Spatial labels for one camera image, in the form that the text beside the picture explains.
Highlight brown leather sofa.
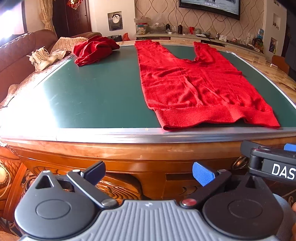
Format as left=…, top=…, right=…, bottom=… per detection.
left=0, top=29, right=102, bottom=102

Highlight patterned sofa seat cover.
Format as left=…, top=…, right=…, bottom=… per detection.
left=0, top=54, right=72, bottom=112

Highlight white cloth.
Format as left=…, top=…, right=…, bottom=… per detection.
left=50, top=49, right=67, bottom=61

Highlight white lace-up boot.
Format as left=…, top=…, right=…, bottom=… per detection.
left=26, top=46, right=58, bottom=72

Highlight yellow curtain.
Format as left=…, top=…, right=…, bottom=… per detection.
left=38, top=0, right=58, bottom=39

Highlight colourful picture box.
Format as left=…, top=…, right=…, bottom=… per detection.
left=269, top=37, right=278, bottom=54

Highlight wall-mounted television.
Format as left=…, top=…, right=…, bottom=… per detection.
left=179, top=0, right=241, bottom=21

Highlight dark wooden door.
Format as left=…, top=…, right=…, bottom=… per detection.
left=53, top=0, right=92, bottom=37

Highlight stack of clear containers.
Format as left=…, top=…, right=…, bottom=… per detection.
left=135, top=16, right=148, bottom=35

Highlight colourful toy package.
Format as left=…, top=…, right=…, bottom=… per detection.
left=252, top=29, right=264, bottom=48

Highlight crumpled dark red garment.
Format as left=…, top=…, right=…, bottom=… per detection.
left=73, top=35, right=120, bottom=67

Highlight clear plastic bag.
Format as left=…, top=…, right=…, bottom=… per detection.
left=149, top=22, right=166, bottom=33

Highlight grey wall picture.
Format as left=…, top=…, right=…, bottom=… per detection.
left=107, top=11, right=123, bottom=31

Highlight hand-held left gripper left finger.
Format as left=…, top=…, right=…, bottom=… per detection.
left=34, top=161, right=119, bottom=209

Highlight red knit pants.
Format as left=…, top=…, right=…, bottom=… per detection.
left=134, top=39, right=281, bottom=132

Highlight carved wooden table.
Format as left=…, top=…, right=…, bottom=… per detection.
left=0, top=39, right=296, bottom=232

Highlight beige quilted cushion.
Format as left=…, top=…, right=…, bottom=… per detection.
left=50, top=37, right=93, bottom=55

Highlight long white TV cabinet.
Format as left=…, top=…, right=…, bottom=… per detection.
left=135, top=32, right=269, bottom=55

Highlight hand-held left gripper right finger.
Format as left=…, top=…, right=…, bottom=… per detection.
left=180, top=162, right=266, bottom=209

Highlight brown leather chair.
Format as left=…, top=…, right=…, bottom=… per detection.
left=271, top=55, right=290, bottom=75

